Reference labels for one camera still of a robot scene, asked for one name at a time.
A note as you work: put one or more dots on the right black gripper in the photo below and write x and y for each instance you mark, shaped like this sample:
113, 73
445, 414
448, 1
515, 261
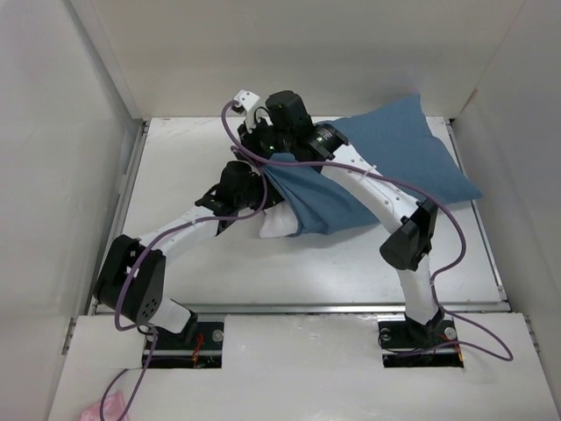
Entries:
247, 139

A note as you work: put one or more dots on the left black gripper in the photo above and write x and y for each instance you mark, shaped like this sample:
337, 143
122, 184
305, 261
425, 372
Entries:
273, 196

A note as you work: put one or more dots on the white pillow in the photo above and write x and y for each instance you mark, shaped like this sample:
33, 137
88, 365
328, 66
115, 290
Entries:
279, 221

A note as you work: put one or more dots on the blue pillowcase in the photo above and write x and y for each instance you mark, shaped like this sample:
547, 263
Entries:
395, 140

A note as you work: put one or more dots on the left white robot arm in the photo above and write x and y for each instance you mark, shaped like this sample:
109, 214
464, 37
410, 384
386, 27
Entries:
132, 278

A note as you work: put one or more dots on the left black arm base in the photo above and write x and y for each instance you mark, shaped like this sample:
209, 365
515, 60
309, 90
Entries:
203, 351

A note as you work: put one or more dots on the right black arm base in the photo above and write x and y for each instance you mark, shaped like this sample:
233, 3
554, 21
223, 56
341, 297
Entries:
402, 349

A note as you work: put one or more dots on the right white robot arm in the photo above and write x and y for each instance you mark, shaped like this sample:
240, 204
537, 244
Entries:
409, 223

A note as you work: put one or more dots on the pink plastic bag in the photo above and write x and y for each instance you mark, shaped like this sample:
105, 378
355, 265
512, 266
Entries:
110, 409

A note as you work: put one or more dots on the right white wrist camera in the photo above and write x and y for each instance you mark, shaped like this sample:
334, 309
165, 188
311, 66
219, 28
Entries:
251, 106

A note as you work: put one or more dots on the aluminium rail frame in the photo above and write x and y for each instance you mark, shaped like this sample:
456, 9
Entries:
175, 160

